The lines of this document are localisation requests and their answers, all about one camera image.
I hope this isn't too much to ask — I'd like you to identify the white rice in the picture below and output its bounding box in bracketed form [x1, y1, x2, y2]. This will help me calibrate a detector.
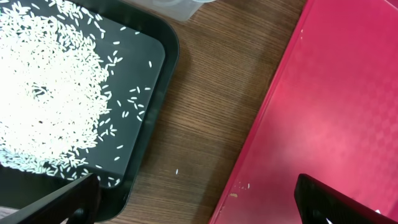
[1, 1, 116, 176]

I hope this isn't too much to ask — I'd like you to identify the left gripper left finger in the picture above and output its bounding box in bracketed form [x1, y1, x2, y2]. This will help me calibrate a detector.
[1, 174, 101, 224]

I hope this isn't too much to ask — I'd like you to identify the black plastic tray bin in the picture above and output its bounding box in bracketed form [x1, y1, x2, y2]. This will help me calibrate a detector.
[1, 0, 179, 222]

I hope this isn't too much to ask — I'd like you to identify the clear plastic waste bin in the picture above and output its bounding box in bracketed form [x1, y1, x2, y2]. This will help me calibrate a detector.
[129, 0, 215, 21]

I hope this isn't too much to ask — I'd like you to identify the red serving tray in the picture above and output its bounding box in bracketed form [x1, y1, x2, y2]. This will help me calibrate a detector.
[210, 0, 397, 224]

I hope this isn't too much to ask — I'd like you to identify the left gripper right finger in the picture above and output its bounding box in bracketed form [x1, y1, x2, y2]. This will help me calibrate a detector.
[294, 174, 397, 224]

